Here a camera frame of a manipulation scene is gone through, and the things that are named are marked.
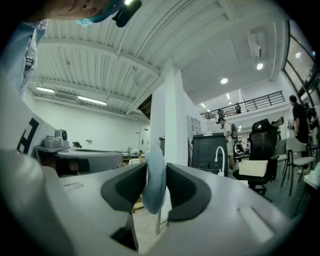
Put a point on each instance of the ceiling air conditioner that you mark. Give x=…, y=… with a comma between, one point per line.
x=256, y=45

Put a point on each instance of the white arched cabinet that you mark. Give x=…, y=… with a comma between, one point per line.
x=195, y=123

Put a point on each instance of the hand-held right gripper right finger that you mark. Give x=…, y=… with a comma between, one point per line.
x=212, y=212

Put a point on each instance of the round ceiling light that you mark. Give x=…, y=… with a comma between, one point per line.
x=224, y=80
x=260, y=66

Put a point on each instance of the white side table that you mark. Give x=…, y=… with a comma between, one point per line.
x=312, y=178

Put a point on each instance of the grey chair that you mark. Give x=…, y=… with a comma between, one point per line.
x=298, y=150

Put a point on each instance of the light blue soft object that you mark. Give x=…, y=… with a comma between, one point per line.
x=155, y=180

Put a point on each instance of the white plastic basket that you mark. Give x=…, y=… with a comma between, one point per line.
x=252, y=168

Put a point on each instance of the wall air conditioner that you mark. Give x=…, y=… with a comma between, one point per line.
x=65, y=96

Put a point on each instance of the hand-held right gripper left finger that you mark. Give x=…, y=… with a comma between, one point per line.
x=95, y=200

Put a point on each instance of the person's light blue shirt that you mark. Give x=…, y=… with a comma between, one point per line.
x=15, y=55

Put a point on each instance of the black cabinet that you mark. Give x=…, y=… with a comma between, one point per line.
x=207, y=152

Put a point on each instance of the teal face mask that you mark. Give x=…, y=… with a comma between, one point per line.
x=105, y=13

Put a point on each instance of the white curved faucet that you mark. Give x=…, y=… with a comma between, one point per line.
x=221, y=150

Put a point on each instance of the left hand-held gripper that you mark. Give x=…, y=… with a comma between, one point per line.
x=27, y=135

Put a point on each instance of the black office chair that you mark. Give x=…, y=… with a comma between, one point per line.
x=262, y=142

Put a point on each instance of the black head camera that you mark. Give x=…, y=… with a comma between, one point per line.
x=126, y=13

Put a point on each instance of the black balcony railing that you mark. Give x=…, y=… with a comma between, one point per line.
x=250, y=103

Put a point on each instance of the person's face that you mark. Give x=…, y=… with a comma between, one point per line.
x=80, y=8

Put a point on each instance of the long tube light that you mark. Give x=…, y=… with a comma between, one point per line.
x=92, y=100
x=45, y=89

